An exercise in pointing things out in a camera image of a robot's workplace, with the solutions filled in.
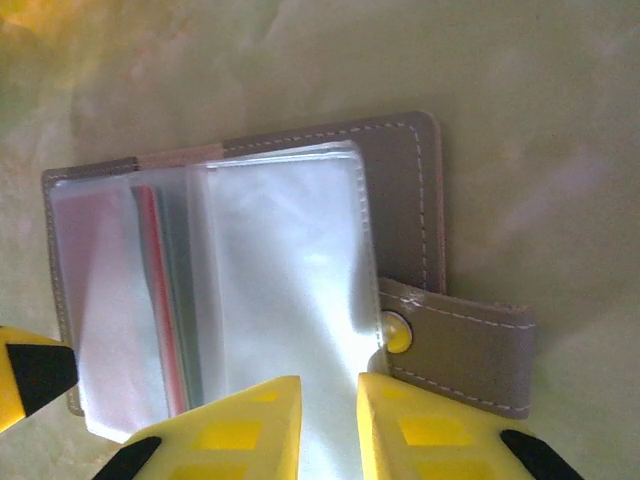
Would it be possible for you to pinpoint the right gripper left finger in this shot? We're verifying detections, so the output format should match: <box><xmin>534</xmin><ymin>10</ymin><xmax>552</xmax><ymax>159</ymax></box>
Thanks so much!
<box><xmin>92</xmin><ymin>374</ymin><xmax>304</xmax><ymax>480</ymax></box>

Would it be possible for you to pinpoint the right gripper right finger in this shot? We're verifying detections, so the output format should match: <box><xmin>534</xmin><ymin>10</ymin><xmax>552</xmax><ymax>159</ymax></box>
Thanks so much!
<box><xmin>356</xmin><ymin>371</ymin><xmax>584</xmax><ymax>480</ymax></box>

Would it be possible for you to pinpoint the grey leather card holder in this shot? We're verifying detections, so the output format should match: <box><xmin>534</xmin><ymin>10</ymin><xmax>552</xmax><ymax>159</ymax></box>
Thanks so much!
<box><xmin>40</xmin><ymin>110</ymin><xmax>537</xmax><ymax>480</ymax></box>

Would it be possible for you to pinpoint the teal card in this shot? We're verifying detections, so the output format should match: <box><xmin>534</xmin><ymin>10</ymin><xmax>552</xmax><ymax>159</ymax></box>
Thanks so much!
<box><xmin>158</xmin><ymin>192</ymin><xmax>204</xmax><ymax>409</ymax></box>

